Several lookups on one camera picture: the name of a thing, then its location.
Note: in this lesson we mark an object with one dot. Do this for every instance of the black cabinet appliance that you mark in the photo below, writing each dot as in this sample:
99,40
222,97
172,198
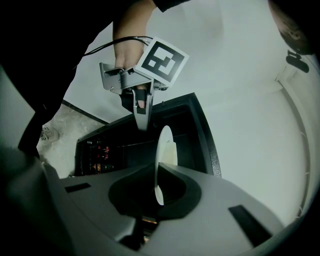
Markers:
197,130

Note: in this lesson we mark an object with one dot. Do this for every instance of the pale cream rectangular block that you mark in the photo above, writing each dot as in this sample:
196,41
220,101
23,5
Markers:
170,153

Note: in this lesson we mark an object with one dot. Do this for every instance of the person's black shirt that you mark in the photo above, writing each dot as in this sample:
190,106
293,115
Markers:
62,75

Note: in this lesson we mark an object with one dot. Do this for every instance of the white plate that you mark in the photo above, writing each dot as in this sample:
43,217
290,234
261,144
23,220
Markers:
163,135

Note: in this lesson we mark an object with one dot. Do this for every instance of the person's left forearm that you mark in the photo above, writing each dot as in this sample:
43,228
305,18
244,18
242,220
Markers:
132,20

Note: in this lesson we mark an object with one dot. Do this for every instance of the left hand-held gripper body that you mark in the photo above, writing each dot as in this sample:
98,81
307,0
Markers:
160,62

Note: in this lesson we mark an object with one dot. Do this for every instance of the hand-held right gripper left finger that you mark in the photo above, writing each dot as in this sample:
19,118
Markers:
95,200

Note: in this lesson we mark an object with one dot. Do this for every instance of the person's head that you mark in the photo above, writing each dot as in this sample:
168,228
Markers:
292,27

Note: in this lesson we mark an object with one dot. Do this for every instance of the gray sneaker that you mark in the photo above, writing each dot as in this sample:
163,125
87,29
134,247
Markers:
50,134

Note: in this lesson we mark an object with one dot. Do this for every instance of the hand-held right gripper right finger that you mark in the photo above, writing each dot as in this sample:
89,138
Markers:
212,200

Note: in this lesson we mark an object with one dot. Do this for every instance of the black head-worn camera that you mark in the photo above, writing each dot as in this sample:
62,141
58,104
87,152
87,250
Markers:
297,62

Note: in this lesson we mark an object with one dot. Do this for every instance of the person's left hand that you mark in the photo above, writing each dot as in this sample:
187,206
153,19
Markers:
126,56

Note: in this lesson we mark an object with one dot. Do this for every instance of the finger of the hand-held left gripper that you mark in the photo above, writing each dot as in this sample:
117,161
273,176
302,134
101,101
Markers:
143,120
127,100

